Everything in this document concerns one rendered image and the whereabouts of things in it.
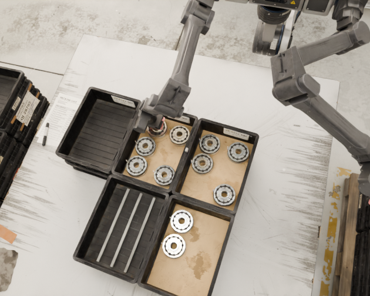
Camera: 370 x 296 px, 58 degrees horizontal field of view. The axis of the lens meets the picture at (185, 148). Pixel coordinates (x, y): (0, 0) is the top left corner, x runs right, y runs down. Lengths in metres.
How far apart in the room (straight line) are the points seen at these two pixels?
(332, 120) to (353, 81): 2.00
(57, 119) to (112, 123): 0.40
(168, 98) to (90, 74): 1.17
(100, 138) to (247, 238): 0.89
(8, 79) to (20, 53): 0.84
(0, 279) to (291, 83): 1.60
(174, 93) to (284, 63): 0.33
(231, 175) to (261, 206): 0.23
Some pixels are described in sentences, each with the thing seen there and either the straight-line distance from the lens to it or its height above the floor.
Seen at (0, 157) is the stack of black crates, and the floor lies 0.41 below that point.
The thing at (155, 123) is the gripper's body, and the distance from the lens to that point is 1.59.
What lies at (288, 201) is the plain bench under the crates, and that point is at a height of 0.70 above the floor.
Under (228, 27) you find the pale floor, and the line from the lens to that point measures 3.18.
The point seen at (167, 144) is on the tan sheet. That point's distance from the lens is 1.69.
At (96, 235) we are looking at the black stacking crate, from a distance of 1.65.
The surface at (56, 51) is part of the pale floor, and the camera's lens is 3.34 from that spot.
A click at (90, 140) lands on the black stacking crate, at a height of 0.83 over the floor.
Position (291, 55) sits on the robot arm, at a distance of 0.96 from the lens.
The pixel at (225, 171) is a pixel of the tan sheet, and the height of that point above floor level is 0.83.
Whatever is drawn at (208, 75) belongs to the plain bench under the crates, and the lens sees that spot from 2.03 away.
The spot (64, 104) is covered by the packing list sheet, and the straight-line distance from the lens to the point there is 2.11.
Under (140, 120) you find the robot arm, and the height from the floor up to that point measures 1.09.
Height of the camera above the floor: 2.38
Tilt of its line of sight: 68 degrees down
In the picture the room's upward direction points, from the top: 11 degrees counter-clockwise
